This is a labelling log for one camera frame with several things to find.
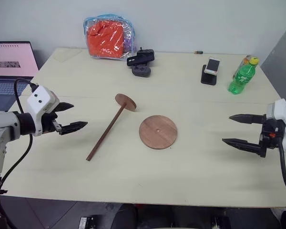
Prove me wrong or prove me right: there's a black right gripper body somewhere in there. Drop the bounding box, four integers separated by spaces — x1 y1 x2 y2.
259 118 284 158

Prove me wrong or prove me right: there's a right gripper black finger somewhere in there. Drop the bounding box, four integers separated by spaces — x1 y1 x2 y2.
222 137 262 156
228 114 268 125

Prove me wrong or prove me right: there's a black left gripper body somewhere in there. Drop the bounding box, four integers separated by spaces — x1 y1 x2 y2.
41 111 63 135

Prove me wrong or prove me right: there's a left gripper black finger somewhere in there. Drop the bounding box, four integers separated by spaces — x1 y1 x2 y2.
59 121 89 136
56 102 75 113

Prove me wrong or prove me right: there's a wooden rod with small disc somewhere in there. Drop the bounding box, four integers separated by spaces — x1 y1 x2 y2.
86 93 137 162

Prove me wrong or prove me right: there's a black phone stand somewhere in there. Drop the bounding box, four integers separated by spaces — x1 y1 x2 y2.
200 64 218 85

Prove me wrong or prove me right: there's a round wooden disc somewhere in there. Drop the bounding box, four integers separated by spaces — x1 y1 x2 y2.
139 114 179 150

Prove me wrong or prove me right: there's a green plastic soda bottle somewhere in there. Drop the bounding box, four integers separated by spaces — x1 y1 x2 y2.
227 56 260 95

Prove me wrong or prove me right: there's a white smartphone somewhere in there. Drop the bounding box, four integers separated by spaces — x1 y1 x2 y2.
204 57 221 76

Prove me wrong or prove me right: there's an open laptop with pink screen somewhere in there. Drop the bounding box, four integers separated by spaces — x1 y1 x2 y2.
0 41 40 113

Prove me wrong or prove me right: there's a clear bag with orange cloth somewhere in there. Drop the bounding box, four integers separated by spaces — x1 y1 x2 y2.
83 15 137 61

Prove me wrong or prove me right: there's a dark grey remote controller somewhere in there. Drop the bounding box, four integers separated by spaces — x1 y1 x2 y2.
132 63 153 78

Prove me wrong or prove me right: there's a black box with white label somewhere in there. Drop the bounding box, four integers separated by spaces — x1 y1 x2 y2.
79 215 101 229

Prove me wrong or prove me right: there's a dark rounded shape under table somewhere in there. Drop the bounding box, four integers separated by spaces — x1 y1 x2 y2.
111 203 175 229

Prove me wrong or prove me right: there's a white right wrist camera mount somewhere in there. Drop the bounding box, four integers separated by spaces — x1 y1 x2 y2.
266 98 286 151

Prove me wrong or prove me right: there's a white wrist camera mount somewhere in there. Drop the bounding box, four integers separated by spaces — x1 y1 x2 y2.
266 98 286 151
26 85 61 137

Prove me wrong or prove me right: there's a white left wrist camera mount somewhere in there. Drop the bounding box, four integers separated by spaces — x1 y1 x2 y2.
26 85 61 137

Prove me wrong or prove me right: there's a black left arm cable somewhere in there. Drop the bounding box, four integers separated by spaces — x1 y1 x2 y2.
0 78 39 189

